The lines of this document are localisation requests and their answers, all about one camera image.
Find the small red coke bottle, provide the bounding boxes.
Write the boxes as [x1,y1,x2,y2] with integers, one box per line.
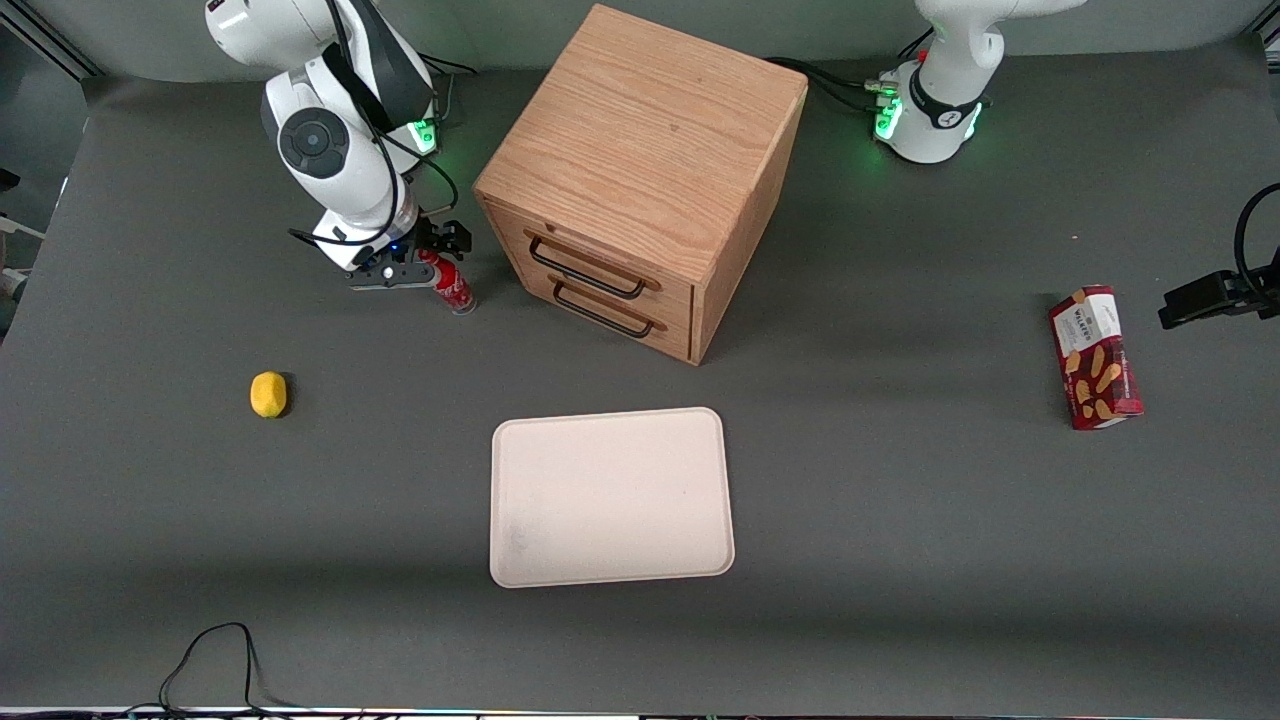
[418,248,478,317]

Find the beige rectangular tray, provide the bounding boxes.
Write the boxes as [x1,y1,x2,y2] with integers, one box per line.
[489,406,736,589]

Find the red tartan shortbread box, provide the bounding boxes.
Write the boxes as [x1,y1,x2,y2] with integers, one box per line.
[1048,284,1145,432]

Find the yellow lemon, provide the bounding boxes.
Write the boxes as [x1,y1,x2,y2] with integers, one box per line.
[249,371,289,419]

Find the oak wooden drawer cabinet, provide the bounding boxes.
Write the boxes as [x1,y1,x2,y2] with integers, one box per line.
[472,3,809,367]

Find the wooden drawer front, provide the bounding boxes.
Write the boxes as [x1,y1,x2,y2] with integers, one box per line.
[512,262,694,364]
[485,200,695,326]

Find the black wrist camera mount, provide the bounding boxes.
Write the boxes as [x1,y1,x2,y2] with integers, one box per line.
[348,262,438,292]

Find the black looped gripper cable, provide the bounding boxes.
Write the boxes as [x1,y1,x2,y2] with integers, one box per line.
[1233,183,1280,296]

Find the black metal drawer handle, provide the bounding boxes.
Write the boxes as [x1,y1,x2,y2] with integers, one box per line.
[527,232,663,301]
[550,275,669,339]

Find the black right arm base cable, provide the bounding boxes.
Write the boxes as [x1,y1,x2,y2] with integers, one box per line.
[425,50,479,131]

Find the black arm base cable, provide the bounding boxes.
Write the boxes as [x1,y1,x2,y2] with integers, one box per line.
[763,55,891,113]
[425,50,479,131]

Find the black left arm base cable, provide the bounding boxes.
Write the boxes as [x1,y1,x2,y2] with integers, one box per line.
[763,55,891,113]

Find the grey aluminium frame rail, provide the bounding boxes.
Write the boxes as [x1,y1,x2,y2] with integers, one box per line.
[0,0,106,81]

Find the thin black table cable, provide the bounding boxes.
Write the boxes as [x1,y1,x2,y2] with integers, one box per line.
[128,622,301,717]

